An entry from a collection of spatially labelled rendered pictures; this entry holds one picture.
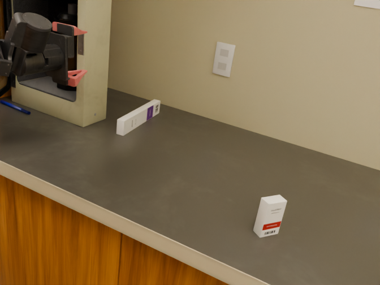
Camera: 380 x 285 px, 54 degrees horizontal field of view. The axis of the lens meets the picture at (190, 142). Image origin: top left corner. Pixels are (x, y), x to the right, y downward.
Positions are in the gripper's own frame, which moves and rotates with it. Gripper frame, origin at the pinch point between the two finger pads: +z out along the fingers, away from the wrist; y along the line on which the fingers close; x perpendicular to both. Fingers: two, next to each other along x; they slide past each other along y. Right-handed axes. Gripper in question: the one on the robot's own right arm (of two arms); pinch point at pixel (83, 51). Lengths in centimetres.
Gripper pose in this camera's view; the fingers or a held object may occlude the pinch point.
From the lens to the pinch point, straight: 99.5
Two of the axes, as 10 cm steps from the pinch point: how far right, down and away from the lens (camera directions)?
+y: 1.1, -9.1, -4.1
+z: 4.7, -3.1, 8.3
